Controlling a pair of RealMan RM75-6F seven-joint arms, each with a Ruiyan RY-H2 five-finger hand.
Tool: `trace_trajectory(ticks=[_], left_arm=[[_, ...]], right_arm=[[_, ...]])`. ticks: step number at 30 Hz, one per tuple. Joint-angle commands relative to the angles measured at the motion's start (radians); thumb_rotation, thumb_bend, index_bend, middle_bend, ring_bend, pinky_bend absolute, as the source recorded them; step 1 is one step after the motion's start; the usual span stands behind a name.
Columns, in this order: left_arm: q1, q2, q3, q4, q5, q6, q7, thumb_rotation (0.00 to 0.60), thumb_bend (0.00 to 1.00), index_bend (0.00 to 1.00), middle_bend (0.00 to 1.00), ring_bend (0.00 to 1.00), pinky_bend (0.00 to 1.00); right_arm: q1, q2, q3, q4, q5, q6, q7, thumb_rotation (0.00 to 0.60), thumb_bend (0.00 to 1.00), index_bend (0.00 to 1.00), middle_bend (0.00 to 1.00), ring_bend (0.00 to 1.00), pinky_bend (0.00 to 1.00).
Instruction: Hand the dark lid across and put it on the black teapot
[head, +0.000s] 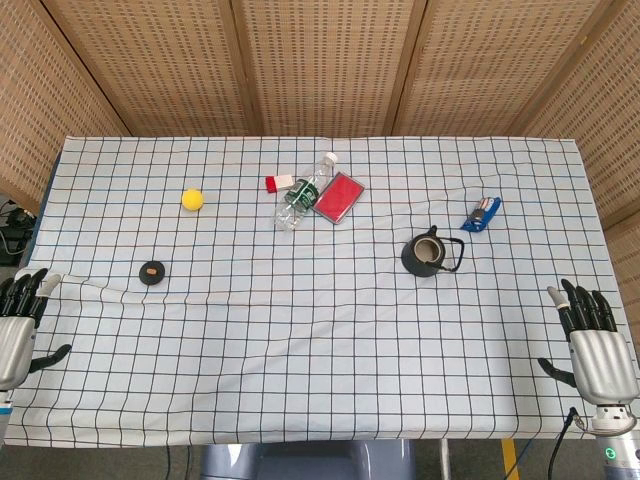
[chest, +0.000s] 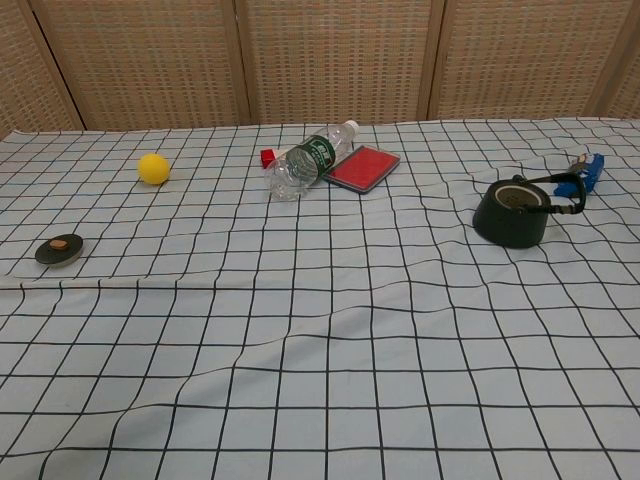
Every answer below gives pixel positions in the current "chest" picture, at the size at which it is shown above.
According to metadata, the round dark disc lid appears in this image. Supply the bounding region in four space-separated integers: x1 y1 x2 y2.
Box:
34 232 85 270

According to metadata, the clear plastic water bottle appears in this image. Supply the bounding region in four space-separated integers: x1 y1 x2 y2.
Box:
263 120 361 202

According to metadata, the red ink pad case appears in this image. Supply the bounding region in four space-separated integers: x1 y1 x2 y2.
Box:
322 144 402 196

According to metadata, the checkered light blue tablecloth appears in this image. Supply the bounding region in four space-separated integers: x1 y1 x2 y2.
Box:
0 117 640 480

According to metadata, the woven wooden folding screen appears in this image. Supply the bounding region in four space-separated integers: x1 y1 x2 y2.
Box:
0 0 640 142

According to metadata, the yellow foam ball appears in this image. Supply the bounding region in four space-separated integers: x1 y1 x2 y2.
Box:
137 153 172 187

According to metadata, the blue snack packet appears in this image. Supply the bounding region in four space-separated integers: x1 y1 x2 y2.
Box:
552 152 605 198

